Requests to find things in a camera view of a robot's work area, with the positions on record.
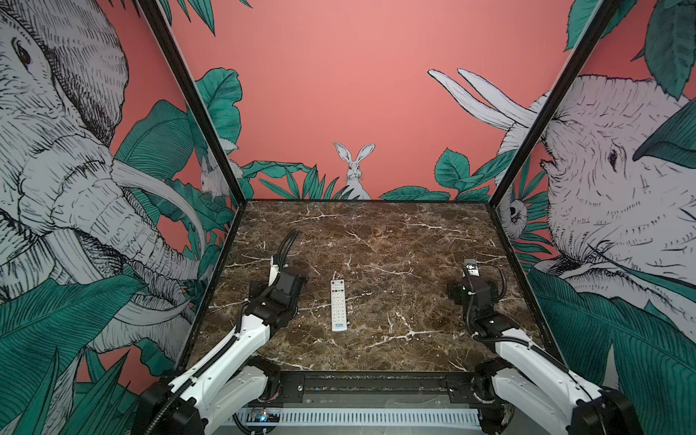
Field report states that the white remote control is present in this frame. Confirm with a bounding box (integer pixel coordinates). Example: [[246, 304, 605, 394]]
[[330, 279, 348, 332]]

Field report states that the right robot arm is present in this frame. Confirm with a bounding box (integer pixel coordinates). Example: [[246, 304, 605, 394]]
[[447, 259, 643, 434]]

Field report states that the small circuit board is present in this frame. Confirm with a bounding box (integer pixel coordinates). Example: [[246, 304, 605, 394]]
[[246, 408, 282, 426]]

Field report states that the white ventilated strip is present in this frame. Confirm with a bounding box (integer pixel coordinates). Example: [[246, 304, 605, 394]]
[[238, 407, 483, 428]]

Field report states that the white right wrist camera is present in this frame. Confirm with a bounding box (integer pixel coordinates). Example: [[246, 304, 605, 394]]
[[464, 259, 480, 277]]

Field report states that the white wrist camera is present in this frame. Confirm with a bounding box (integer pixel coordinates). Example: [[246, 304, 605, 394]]
[[268, 255, 281, 286], [464, 259, 480, 277]]

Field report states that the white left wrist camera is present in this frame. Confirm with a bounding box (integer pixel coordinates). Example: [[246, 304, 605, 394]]
[[268, 255, 281, 286]]

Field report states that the black front mounting rail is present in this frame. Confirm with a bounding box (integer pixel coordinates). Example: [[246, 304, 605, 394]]
[[234, 369, 493, 407]]

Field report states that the black right frame post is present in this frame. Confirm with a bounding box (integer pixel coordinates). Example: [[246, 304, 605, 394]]
[[488, 0, 624, 208]]

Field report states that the black frame post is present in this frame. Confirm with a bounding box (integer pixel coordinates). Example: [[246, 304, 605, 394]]
[[488, 0, 624, 208], [135, 0, 247, 207]]

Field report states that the black left frame post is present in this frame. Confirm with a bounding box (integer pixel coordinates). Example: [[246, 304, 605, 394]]
[[135, 0, 247, 207]]

